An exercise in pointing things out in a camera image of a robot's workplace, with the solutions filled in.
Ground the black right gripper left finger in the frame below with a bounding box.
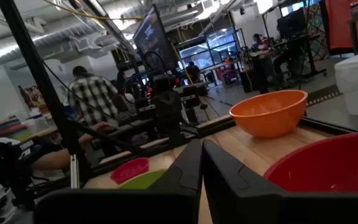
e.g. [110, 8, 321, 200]
[147, 138, 204, 224]

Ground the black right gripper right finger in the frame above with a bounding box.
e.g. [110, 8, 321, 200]
[202, 139, 287, 224]

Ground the person's forearm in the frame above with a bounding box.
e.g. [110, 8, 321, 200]
[30, 121, 112, 171]

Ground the stack of coloured items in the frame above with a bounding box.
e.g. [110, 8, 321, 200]
[0, 116, 28, 138]

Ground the green plastic plate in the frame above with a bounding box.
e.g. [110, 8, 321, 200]
[118, 169, 167, 190]

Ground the pink plastic bowl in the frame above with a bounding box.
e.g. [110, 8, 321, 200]
[109, 157, 150, 185]

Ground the orange plastic bowl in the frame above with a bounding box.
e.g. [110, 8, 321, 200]
[229, 90, 309, 139]

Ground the red plastic bowl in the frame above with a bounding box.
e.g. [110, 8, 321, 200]
[263, 130, 358, 194]

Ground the person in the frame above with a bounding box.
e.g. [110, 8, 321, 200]
[251, 33, 270, 53]
[68, 65, 130, 126]
[185, 61, 201, 83]

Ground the large dark display screen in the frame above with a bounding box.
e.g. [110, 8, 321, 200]
[132, 3, 180, 72]

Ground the white box furniture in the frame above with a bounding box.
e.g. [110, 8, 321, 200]
[334, 51, 358, 116]

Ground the black computer monitor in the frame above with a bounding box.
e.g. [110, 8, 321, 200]
[277, 8, 308, 40]

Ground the orange hanging cloth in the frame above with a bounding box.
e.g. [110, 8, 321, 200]
[324, 0, 358, 50]

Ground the silver metal bracket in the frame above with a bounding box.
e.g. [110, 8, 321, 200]
[70, 154, 81, 189]

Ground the glass window wall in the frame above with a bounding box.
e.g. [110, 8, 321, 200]
[178, 27, 241, 71]

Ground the black frame post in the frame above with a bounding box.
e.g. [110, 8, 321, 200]
[0, 0, 93, 189]

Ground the yellow cable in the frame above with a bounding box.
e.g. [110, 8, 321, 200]
[44, 0, 145, 22]

